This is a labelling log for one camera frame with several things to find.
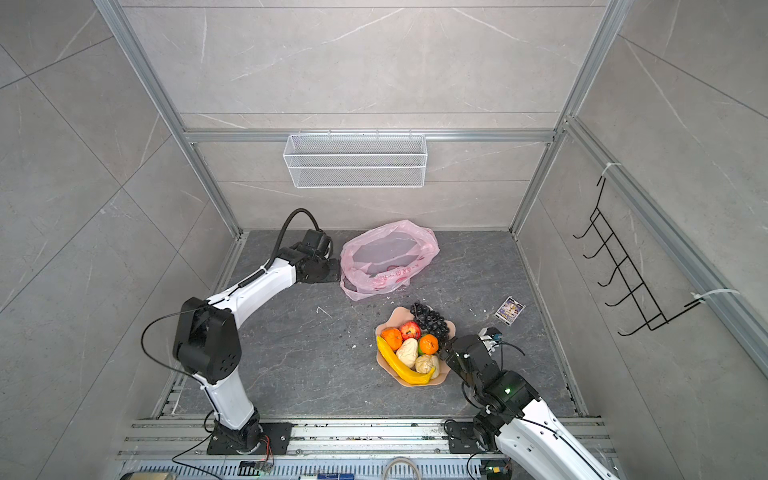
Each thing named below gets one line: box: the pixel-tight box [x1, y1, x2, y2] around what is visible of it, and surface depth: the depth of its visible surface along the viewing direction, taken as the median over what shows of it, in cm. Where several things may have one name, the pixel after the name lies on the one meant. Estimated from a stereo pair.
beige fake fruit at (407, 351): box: [396, 338, 418, 368], surface depth 83 cm
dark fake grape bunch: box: [410, 302, 450, 339], surface depth 87 cm
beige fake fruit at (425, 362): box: [415, 354, 440, 379], surface depth 79 cm
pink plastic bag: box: [340, 220, 440, 301], surface depth 106 cm
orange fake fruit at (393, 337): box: [381, 327, 403, 351], surface depth 85 cm
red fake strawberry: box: [400, 321, 422, 343], surface depth 87 cm
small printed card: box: [494, 296, 526, 326], surface depth 97 cm
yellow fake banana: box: [376, 335, 436, 385], surface depth 80 cm
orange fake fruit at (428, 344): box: [419, 334, 439, 355], surface depth 81 cm
